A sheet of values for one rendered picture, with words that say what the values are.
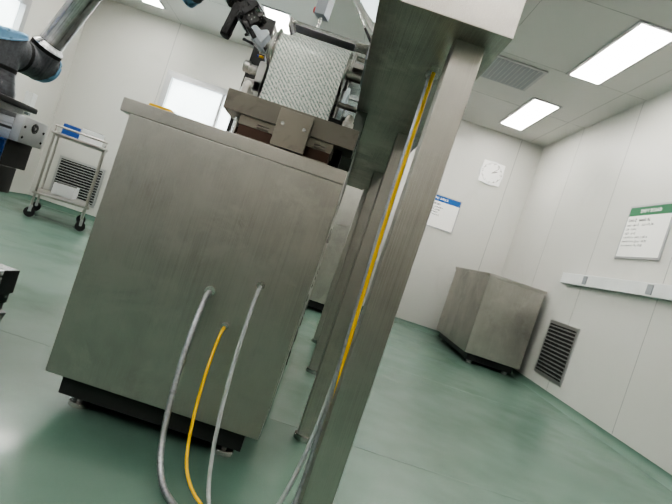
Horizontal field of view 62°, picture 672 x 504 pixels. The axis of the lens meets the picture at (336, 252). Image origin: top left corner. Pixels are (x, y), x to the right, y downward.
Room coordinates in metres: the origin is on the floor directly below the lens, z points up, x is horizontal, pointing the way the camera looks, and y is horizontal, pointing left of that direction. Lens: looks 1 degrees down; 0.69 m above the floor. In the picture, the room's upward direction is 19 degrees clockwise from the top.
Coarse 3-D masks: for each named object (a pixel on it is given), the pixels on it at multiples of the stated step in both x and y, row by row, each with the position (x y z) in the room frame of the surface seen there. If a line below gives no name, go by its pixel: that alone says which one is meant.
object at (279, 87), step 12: (276, 72) 1.84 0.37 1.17; (264, 84) 1.84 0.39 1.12; (276, 84) 1.84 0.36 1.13; (288, 84) 1.84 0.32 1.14; (300, 84) 1.84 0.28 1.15; (312, 84) 1.84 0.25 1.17; (264, 96) 1.84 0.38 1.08; (276, 96) 1.84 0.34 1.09; (288, 96) 1.84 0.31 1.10; (300, 96) 1.84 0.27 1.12; (312, 96) 1.84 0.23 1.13; (324, 96) 1.84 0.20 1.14; (300, 108) 1.84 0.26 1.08; (312, 108) 1.84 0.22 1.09; (324, 108) 1.84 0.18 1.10
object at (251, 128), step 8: (240, 120) 1.65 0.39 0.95; (248, 120) 1.65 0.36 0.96; (256, 120) 1.65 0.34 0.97; (240, 128) 1.65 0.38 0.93; (248, 128) 1.65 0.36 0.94; (256, 128) 1.65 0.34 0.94; (264, 128) 1.65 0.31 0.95; (272, 128) 1.65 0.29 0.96; (248, 136) 1.65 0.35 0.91; (256, 136) 1.65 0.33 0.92; (264, 136) 1.65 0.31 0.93; (312, 144) 1.65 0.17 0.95; (320, 144) 1.65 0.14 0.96; (328, 144) 1.65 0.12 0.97; (304, 152) 1.66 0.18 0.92; (312, 152) 1.66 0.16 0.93; (320, 152) 1.66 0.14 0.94; (328, 152) 1.65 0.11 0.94; (320, 160) 1.66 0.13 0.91; (328, 160) 1.72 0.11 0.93
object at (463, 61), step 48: (480, 48) 1.08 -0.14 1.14; (432, 144) 1.08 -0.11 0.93; (384, 192) 1.98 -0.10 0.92; (432, 192) 1.08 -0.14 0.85; (336, 288) 3.03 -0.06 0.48; (384, 288) 1.08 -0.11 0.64; (336, 336) 1.98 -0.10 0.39; (384, 336) 1.08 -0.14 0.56; (336, 432) 1.08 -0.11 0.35; (336, 480) 1.08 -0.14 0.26
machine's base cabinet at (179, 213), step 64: (128, 128) 1.58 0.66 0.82; (128, 192) 1.58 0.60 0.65; (192, 192) 1.58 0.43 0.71; (256, 192) 1.58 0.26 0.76; (320, 192) 1.59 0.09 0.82; (128, 256) 1.58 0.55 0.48; (192, 256) 1.58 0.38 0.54; (256, 256) 1.58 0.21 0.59; (320, 256) 1.62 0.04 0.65; (64, 320) 1.58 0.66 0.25; (128, 320) 1.58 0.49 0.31; (256, 320) 1.58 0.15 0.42; (64, 384) 1.62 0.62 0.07; (128, 384) 1.58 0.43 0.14; (192, 384) 1.58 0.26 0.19; (256, 384) 1.58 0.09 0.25
